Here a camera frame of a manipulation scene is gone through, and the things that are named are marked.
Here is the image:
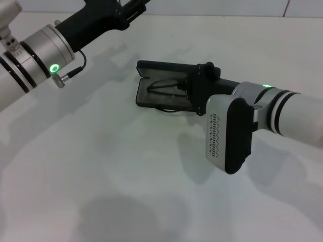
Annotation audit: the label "black glasses case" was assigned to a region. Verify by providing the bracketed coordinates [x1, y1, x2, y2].
[135, 59, 202, 109]

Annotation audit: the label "left arm cable with plug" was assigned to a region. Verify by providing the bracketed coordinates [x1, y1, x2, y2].
[51, 49, 88, 89]

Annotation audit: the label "black glasses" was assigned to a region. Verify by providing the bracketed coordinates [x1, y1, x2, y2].
[145, 78, 200, 114]

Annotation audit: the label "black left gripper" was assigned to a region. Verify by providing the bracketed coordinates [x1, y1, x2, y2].
[55, 0, 152, 53]

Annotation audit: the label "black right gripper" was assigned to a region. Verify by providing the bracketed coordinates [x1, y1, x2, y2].
[176, 61, 240, 117]

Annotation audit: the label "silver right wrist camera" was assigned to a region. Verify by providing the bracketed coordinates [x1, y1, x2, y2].
[205, 94, 263, 175]

